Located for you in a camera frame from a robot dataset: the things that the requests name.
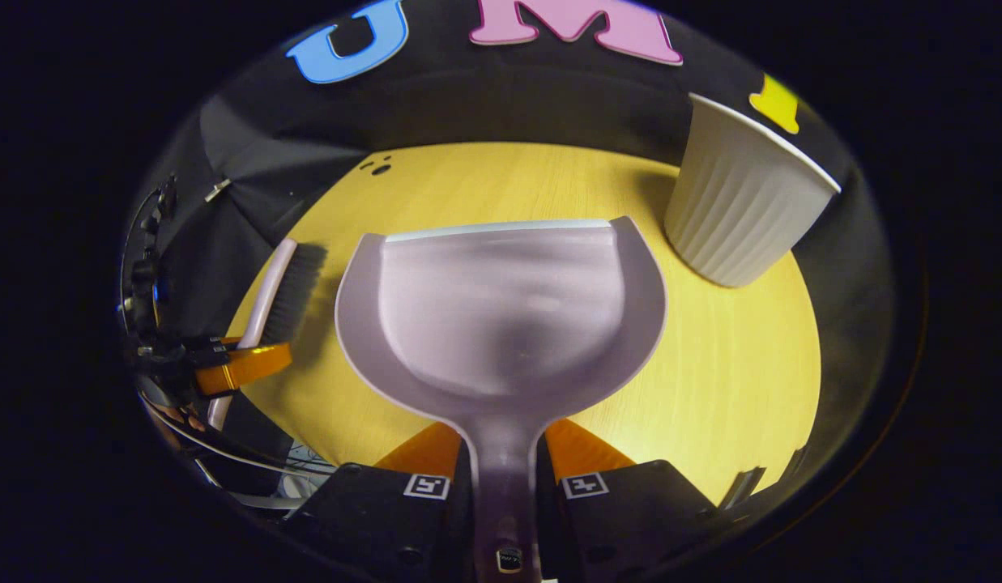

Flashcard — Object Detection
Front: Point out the white ribbed garbage bin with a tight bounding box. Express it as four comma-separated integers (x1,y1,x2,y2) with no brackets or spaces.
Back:
664,91,842,288

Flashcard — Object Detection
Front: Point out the small lilac broom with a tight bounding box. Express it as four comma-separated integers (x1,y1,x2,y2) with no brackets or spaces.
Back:
207,237,329,432

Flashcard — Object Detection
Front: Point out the white cable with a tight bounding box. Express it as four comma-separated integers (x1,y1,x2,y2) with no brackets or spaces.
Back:
140,393,339,511

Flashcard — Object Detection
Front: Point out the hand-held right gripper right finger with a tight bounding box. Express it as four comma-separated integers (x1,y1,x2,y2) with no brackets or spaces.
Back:
537,417,720,583

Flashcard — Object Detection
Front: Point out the lilac dustpan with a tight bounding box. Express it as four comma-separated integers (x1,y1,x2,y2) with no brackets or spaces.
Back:
335,216,669,583

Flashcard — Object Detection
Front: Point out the black backdrop cloth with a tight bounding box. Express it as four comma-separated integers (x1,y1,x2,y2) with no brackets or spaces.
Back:
120,0,894,519

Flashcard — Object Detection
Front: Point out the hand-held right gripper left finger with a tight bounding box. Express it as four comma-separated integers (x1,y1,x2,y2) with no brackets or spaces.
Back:
286,421,475,583

